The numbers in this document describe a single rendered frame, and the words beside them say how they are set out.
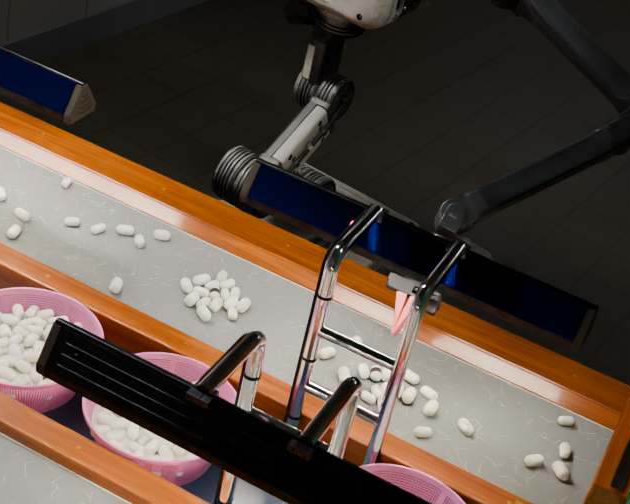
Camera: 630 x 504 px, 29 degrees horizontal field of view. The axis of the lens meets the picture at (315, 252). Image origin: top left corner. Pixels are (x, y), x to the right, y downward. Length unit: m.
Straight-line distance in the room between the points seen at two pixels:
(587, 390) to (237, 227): 0.77
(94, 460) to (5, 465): 0.14
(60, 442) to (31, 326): 0.31
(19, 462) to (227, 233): 0.74
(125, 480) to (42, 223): 0.73
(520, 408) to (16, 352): 0.92
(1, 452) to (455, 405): 0.81
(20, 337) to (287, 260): 0.57
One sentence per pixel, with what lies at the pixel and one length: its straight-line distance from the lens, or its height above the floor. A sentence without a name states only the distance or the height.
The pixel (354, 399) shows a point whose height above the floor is 1.08.
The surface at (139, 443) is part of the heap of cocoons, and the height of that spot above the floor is 0.73.
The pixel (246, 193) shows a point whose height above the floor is 1.06.
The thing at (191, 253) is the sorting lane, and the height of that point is 0.74.
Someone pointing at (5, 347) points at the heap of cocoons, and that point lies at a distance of 2.18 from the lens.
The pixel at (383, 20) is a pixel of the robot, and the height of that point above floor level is 1.15.
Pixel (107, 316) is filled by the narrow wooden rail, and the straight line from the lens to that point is 2.22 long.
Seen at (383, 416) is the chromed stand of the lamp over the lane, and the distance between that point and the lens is 1.98.
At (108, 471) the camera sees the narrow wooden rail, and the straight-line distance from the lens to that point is 1.93.
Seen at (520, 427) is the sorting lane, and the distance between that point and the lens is 2.24.
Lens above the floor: 2.16
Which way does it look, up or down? 34 degrees down
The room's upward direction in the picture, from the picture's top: 13 degrees clockwise
